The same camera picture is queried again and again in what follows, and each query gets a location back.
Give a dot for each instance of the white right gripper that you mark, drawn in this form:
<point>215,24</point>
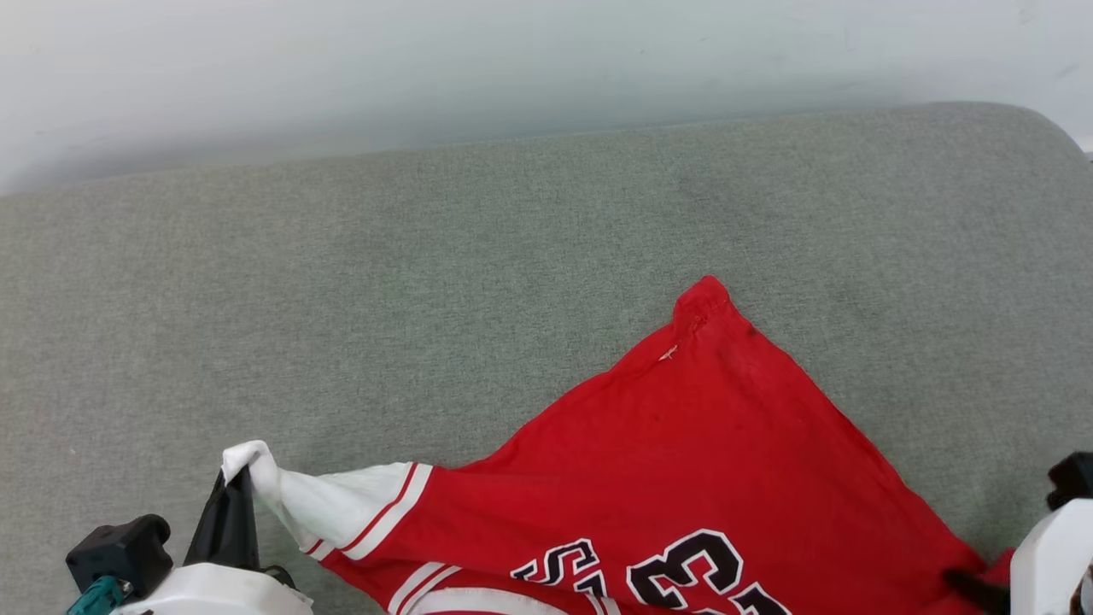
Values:
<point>1050,555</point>

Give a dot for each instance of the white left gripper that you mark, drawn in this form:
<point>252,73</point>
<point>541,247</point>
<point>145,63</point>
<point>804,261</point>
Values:
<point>213,594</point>

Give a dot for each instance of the red basketball jersey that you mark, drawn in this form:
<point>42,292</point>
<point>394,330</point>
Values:
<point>726,461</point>

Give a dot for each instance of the grey fabric sofa cushion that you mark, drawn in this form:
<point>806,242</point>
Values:
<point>341,299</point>

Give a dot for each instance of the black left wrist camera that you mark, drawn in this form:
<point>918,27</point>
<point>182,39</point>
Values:
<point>119,551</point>

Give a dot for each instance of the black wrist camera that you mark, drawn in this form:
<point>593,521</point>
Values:
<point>119,551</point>
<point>1076,480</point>

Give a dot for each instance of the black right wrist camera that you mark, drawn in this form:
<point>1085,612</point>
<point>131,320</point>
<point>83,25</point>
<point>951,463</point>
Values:
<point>1076,480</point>

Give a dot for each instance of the teal left camera connector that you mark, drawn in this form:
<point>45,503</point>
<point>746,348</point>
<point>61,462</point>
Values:
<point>94,598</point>

